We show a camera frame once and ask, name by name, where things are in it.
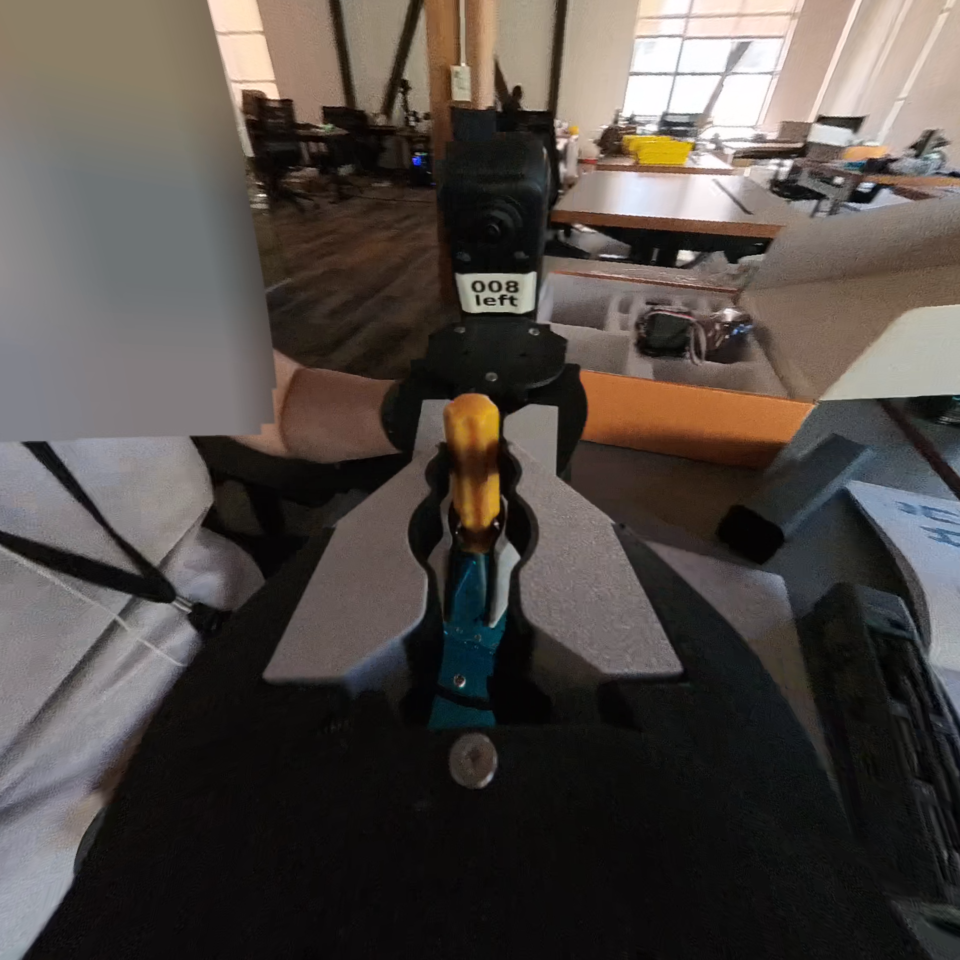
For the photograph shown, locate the black screwdriver bit case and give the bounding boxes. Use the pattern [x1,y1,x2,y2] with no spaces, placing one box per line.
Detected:
[796,581,960,927]

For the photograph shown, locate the black office chair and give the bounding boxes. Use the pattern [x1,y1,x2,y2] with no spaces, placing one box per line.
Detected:
[240,90,305,211]

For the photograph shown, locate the printed instruction sheet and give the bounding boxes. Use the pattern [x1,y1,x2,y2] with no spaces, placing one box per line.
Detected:
[843,480,960,680]

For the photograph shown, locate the black electronic module with wires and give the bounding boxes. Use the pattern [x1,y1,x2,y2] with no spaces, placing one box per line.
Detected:
[636,303,753,366]

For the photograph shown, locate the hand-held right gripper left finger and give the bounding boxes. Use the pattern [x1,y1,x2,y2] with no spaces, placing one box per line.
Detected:
[262,442,451,695]

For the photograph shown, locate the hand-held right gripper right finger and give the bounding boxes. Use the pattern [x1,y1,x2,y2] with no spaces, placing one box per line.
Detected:
[504,441,685,684]

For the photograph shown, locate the blue toy robot arm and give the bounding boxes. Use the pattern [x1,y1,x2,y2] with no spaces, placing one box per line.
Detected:
[427,551,511,729]

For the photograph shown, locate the white shirt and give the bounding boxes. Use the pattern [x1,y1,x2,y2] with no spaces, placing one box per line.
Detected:
[0,437,271,960]

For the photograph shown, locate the grey desk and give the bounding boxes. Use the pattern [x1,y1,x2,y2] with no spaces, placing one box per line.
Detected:
[566,393,960,960]

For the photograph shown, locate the wooden pillar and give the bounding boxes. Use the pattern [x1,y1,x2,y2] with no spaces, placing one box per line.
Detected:
[424,0,498,140]

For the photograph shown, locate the wooden table with black legs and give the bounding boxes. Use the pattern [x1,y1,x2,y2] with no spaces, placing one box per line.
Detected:
[549,171,798,269]

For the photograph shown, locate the person's left forearm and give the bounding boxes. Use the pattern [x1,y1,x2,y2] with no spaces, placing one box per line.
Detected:
[271,351,410,460]

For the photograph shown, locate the white string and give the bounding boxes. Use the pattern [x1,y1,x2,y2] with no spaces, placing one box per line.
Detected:
[75,592,189,669]

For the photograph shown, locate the black lanyard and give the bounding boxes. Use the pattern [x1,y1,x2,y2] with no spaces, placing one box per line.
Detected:
[0,441,234,639]

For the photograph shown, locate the orange cardboard box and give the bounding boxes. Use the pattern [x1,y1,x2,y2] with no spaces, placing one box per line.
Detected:
[536,191,960,472]

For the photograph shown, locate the grey bar with black cap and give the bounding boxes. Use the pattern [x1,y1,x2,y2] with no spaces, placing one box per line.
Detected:
[716,433,877,565]

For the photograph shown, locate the yellow storage bin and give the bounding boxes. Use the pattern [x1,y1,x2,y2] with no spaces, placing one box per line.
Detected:
[621,135,695,165]

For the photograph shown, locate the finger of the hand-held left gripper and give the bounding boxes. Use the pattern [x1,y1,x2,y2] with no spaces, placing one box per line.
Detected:
[483,408,562,630]
[418,398,451,460]

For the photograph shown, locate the large window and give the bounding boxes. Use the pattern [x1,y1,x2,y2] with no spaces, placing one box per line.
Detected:
[622,0,802,138]

